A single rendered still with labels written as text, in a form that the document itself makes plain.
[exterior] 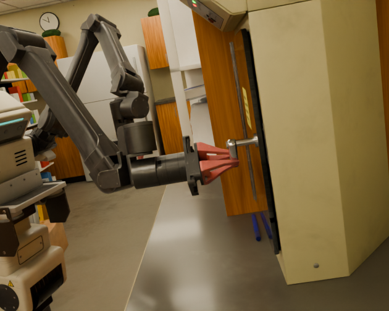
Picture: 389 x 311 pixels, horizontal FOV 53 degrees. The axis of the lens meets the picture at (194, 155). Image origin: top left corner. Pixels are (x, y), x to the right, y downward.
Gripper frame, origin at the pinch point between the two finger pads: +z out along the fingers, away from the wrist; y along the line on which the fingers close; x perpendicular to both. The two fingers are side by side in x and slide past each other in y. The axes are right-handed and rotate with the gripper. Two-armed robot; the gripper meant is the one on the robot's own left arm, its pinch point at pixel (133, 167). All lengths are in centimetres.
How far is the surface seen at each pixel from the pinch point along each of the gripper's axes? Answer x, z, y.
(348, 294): -51, 16, 43
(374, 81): -34, -16, 56
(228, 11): -46, -32, 31
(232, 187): -9.1, 7.7, 27.1
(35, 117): 412, -1, -214
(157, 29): 475, -89, -37
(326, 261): -46, 12, 41
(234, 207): -9.1, 13.5, 26.7
